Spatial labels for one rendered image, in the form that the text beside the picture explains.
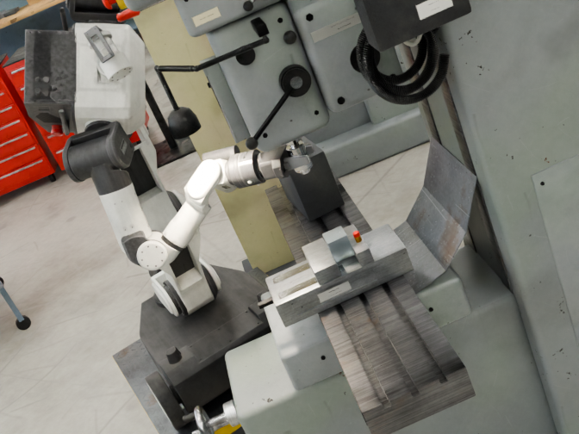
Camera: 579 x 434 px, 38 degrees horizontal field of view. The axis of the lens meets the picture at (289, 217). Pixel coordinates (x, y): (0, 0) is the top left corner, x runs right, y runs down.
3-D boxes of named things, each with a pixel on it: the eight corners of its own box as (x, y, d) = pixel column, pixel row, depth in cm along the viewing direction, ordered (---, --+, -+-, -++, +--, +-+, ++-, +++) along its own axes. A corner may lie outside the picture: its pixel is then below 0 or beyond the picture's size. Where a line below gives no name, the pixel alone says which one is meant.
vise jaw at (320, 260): (320, 286, 202) (314, 273, 200) (306, 259, 216) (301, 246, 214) (342, 275, 202) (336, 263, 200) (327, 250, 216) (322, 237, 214)
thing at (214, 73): (236, 144, 200) (200, 65, 191) (233, 139, 204) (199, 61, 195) (251, 137, 200) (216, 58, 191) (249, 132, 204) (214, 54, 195)
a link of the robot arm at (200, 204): (223, 168, 208) (193, 211, 210) (239, 175, 216) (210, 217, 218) (205, 154, 211) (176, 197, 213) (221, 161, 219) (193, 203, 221)
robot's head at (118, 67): (109, 88, 208) (108, 75, 199) (89, 54, 209) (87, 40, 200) (133, 77, 209) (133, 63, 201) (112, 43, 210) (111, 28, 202)
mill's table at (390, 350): (373, 442, 172) (361, 413, 169) (272, 209, 284) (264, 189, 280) (476, 395, 172) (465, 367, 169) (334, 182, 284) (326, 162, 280)
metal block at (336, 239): (335, 263, 206) (327, 244, 203) (330, 252, 211) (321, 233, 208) (355, 254, 206) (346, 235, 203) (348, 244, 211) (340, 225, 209)
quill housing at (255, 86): (261, 159, 194) (205, 33, 180) (248, 133, 213) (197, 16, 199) (335, 126, 194) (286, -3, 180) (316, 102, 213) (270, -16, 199)
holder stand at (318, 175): (309, 222, 248) (285, 165, 239) (287, 199, 267) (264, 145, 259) (345, 204, 249) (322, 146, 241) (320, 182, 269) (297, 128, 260)
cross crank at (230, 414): (201, 460, 231) (183, 430, 226) (197, 433, 241) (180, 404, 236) (253, 437, 231) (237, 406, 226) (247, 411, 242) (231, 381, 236)
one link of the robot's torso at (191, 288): (163, 305, 296) (116, 210, 264) (211, 276, 301) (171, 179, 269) (182, 331, 285) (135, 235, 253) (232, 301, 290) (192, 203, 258)
